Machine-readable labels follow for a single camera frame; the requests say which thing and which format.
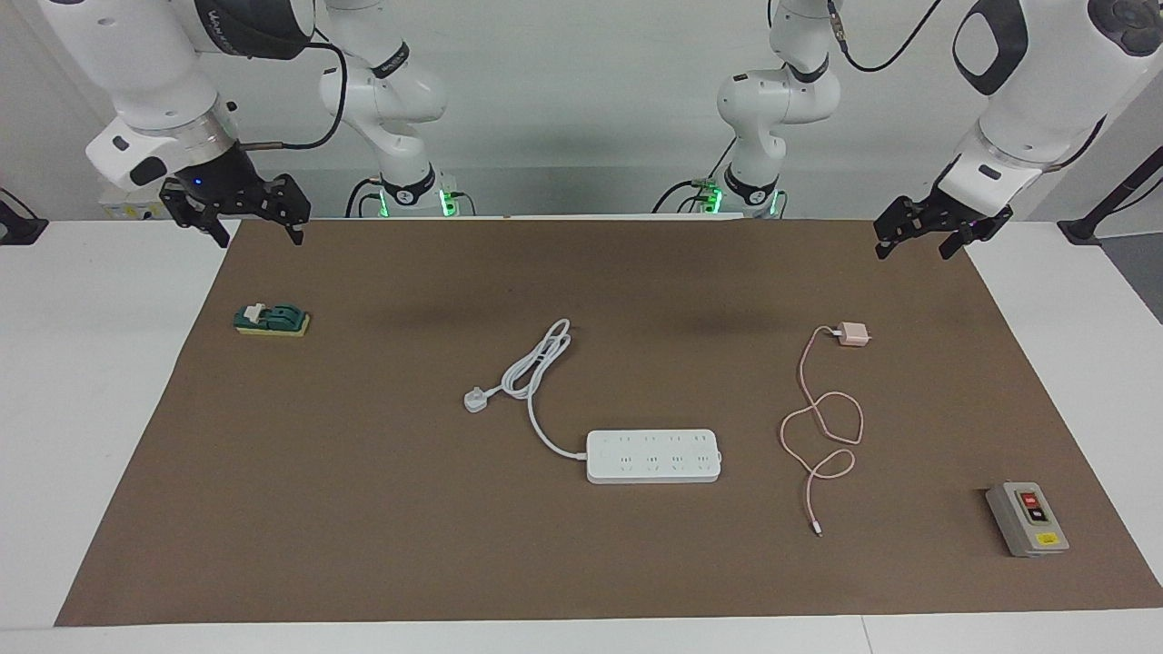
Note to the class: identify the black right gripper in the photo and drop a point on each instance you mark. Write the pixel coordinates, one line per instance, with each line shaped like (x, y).
(227, 195)

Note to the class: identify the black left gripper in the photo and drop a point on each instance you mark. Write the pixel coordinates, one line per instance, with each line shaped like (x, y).
(936, 218)

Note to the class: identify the pink charger adapter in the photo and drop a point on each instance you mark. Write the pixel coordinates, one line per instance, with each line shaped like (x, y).
(854, 334)

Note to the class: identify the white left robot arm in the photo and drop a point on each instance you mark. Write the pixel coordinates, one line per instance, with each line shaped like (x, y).
(1036, 100)

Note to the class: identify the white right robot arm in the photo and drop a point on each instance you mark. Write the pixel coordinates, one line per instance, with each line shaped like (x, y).
(145, 82)

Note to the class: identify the white box with yellow label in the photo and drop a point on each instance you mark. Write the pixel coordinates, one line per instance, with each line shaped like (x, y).
(127, 211)

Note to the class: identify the black clamp stand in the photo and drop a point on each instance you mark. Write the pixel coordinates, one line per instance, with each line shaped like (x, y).
(1086, 227)
(18, 227)

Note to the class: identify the brown table mat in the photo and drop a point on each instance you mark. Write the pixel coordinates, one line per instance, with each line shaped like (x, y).
(363, 509)

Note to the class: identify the green knife switch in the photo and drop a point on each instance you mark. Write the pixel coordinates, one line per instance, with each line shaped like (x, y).
(273, 320)

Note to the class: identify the grey push-button switch box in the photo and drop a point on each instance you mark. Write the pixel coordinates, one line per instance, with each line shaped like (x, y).
(1025, 518)

